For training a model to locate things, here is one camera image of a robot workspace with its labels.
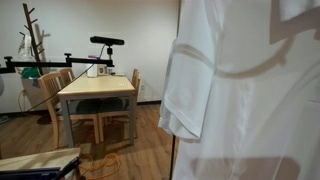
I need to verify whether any black garment rack pole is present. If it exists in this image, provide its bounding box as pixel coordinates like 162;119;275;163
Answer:
169;135;176;180

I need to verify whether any wooden coat tree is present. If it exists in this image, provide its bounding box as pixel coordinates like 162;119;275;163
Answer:
22;3;44;63

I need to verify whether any green bag on coat tree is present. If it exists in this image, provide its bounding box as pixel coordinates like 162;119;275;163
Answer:
21;67;40;79

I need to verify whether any black camera on boom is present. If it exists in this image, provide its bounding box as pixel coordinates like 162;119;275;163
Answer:
90;36;125;59

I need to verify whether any black laptop foreground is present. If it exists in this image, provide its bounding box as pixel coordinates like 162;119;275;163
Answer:
0;157;80;180

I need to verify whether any light wooden dining table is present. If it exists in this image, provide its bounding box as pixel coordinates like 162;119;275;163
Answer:
58;75;135;148

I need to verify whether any white shirt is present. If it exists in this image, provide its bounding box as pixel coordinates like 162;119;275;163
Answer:
159;0;320;180

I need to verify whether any white box on table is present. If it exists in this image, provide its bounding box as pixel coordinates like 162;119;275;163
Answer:
86;64;107;78

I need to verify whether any wooden desk foreground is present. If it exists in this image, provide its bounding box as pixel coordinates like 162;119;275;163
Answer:
0;148;80;171

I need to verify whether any wooden chair left front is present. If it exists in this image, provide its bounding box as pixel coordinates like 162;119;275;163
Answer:
38;73;100;149

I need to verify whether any orange extension cable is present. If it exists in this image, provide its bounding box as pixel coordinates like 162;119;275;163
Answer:
78;152;122;180

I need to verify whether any wooden chair right side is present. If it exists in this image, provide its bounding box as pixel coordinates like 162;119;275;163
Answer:
98;69;141;142

